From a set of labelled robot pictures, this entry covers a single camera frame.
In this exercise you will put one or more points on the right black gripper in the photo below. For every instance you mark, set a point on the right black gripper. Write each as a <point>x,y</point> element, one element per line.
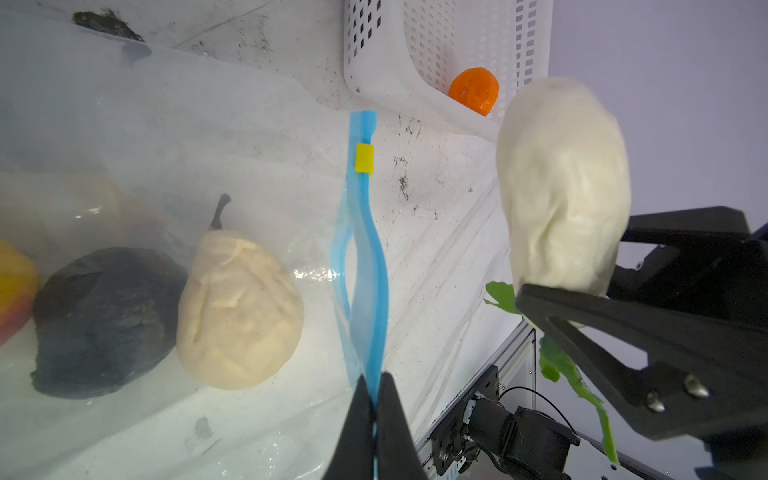
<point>685,351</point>

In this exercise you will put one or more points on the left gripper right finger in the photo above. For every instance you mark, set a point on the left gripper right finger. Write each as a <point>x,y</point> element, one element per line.
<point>396,455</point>

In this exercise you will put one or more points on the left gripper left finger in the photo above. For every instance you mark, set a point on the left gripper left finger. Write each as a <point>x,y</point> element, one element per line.
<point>353,458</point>

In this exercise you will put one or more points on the beige potato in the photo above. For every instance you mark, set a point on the beige potato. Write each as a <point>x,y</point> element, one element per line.
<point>240,316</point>

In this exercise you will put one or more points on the white radish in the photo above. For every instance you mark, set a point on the white radish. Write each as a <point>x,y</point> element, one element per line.
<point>564,179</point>

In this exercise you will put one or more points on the black round food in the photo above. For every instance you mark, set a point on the black round food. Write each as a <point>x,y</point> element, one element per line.
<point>104,320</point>

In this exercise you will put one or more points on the orange tangerine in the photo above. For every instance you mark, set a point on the orange tangerine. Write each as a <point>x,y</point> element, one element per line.
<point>477,89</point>

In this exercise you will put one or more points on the yellow orange fruit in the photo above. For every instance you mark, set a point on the yellow orange fruit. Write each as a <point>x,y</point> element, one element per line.
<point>19,286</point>

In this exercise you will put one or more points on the clear zip top bag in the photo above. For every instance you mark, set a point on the clear zip top bag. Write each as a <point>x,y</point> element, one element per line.
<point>179,213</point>

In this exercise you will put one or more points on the white plastic food basket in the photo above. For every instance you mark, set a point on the white plastic food basket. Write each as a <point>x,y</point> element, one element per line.
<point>404,55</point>

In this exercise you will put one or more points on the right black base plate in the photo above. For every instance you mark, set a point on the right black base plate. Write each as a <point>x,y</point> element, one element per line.
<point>448,437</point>

